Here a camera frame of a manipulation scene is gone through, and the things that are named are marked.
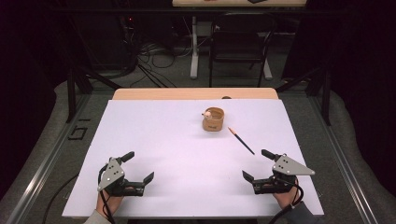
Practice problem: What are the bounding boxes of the person's right hand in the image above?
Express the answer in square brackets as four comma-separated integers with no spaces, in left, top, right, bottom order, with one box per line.
[273,179,301,210]

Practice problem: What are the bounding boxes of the brown pen holder cup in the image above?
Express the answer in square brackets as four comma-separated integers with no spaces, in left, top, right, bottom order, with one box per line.
[201,106,226,133]

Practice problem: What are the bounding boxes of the tangle of floor cables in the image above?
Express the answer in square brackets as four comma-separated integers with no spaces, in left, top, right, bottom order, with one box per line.
[123,15,194,89]

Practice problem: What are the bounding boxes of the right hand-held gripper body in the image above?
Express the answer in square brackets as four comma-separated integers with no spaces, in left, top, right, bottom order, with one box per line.
[251,153,316,196]

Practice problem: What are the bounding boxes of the person's left hand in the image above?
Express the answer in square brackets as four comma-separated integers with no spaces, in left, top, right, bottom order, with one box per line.
[95,186,126,217]

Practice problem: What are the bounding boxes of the black floor cable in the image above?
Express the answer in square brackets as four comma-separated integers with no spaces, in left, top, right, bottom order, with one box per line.
[41,173,79,224]

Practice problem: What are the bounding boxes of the aluminium floor rail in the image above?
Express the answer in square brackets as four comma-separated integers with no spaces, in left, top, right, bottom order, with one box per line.
[5,92,92,224]
[307,92,380,224]

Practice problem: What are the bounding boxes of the black metal stand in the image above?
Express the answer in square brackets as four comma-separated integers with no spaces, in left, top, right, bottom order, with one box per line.
[275,65,332,127]
[64,65,123,124]

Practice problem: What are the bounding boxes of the light wooden table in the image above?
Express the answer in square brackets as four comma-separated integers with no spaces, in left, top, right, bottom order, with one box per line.
[111,87,279,101]

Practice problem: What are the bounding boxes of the wooden desk top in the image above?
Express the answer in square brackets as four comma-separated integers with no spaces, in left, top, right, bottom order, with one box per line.
[171,0,308,8]

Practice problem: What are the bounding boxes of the white board table cover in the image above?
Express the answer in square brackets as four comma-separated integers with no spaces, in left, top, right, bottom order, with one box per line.
[61,98,325,218]

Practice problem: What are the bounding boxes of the black folding chair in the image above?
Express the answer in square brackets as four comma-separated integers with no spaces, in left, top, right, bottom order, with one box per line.
[207,11,278,89]

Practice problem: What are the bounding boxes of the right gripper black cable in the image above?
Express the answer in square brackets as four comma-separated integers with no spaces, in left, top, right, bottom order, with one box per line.
[267,181,304,224]

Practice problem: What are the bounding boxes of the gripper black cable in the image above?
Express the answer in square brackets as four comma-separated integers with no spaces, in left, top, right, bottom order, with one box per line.
[267,181,304,224]
[97,164,117,224]

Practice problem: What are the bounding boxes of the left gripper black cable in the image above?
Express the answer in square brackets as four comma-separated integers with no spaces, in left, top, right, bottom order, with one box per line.
[97,164,117,224]

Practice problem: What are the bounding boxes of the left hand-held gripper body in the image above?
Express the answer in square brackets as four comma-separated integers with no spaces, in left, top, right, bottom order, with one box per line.
[97,157,147,198]

